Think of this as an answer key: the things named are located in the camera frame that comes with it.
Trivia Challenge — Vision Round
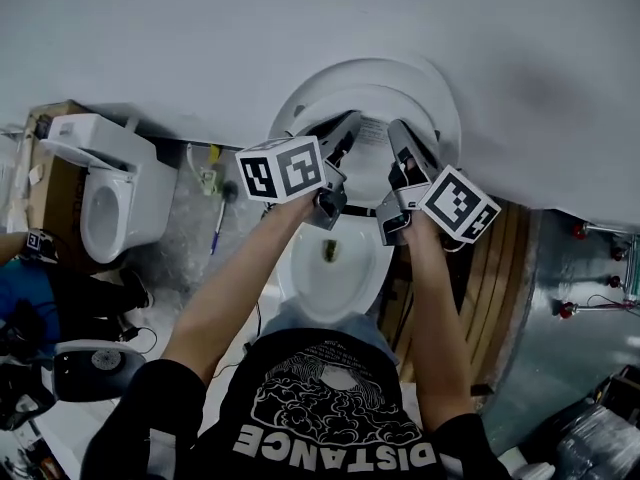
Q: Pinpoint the white plastic wrapping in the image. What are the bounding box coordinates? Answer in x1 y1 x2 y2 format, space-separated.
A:
0 127 32 235

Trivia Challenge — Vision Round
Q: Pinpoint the white toilet lid with label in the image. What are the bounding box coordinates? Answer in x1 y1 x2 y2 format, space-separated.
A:
268 57 462 210

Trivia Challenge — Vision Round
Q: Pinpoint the person's black printed t-shirt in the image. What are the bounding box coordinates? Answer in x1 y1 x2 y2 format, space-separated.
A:
86 326 512 480

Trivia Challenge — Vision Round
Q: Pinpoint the white smart toilet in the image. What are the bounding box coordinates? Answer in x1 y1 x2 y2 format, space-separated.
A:
274 200 397 325

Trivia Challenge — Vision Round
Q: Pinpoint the black case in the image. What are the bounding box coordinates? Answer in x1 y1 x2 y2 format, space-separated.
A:
588 364 640 420

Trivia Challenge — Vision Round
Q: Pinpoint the grey rounded device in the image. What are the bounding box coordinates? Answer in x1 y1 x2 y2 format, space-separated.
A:
51 338 148 404

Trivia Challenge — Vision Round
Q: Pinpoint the black floor cable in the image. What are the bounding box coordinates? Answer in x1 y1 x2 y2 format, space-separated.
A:
117 324 159 357

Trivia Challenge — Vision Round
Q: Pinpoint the person's left forearm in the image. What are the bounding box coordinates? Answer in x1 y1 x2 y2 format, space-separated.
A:
161 190 322 385

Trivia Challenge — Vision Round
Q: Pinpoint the white ceramic toilet with tank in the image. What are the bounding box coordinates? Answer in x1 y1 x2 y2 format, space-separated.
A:
39 112 179 266

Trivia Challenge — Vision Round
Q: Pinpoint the wooden slatted step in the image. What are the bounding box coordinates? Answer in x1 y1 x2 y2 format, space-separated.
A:
377 200 535 390

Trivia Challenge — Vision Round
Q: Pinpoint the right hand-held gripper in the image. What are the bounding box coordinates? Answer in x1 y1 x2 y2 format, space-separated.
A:
375 117 503 247

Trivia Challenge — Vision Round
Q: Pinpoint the plastic-wrapped roll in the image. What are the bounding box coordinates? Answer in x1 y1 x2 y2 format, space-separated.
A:
553 401 640 480

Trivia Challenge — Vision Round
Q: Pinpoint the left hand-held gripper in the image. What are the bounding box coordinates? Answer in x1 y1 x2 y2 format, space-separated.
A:
234 110 365 232

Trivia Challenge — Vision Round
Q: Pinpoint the brown cardboard box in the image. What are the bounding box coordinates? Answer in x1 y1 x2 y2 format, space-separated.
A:
22 99 102 270

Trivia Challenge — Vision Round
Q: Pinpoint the person's right forearm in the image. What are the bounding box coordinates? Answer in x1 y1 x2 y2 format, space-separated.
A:
401 212 477 433

